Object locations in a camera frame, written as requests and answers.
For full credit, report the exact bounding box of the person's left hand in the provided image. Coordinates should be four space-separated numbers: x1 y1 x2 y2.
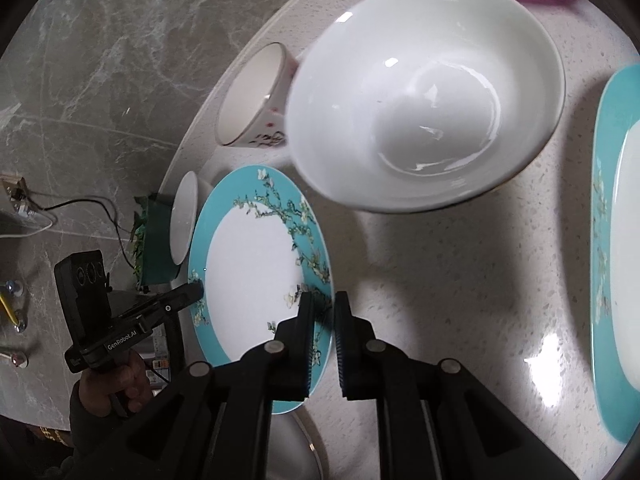
79 352 154 417

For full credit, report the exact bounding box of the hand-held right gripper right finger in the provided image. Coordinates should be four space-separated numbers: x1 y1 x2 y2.
335 291 576 480

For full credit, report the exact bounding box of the white cable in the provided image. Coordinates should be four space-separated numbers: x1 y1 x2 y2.
0 209 57 239

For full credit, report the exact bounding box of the white bowl with red print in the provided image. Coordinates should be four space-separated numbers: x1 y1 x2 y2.
215 42 303 148

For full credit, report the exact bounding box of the green bowl with greens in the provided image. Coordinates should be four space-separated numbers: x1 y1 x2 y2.
131 192 185 288

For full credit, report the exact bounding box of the person's left forearm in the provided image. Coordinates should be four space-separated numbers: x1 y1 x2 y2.
69 385 151 480

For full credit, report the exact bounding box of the small white bowl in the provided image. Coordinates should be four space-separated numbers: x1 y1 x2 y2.
169 171 201 266

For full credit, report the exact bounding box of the round teal floral plate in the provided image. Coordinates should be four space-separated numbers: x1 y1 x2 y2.
187 165 334 415

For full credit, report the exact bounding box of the black cable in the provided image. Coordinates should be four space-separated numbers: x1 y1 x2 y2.
27 190 146 272

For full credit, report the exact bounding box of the floor power socket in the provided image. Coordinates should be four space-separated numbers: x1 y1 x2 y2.
0 172 29 218

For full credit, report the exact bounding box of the oblong teal floral plate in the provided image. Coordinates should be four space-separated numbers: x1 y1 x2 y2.
590 64 640 445

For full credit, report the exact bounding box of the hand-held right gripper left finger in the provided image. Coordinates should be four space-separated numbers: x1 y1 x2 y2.
125 292 317 480

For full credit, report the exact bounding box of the large white bowl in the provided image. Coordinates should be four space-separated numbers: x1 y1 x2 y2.
284 0 567 214

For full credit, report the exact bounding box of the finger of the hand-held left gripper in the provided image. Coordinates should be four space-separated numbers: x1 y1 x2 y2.
117 282 204 328

